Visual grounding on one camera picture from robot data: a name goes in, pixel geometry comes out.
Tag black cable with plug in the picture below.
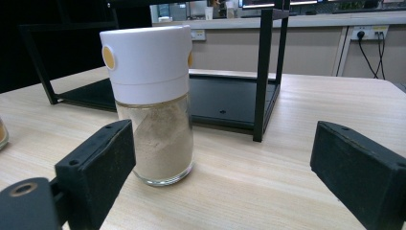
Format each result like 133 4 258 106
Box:
356 30 380 80

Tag computer monitor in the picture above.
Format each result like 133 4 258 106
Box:
237 0 321 10

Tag white wall socket with plugs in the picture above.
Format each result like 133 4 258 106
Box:
350 25 390 41

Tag glass jar orange contents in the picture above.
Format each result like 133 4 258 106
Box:
0 116 10 151

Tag black metal shelf rack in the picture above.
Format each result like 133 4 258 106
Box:
18 0 291 144

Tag black curtain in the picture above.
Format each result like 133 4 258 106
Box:
0 0 153 94

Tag white wall socket yellow label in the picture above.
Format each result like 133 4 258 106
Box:
191 29 207 42

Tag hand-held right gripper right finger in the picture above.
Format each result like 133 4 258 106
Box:
309 120 406 230

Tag glass seasoning jar white lid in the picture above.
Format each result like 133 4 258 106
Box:
99 24 195 188

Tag grey counter ledge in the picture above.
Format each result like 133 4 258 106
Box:
151 11 406 29

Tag white vertical cable duct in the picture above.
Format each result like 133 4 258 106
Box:
332 26 352 78

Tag thin black cable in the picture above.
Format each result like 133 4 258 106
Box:
376 31 387 81

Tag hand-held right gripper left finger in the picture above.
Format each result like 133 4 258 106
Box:
55 119 137 230

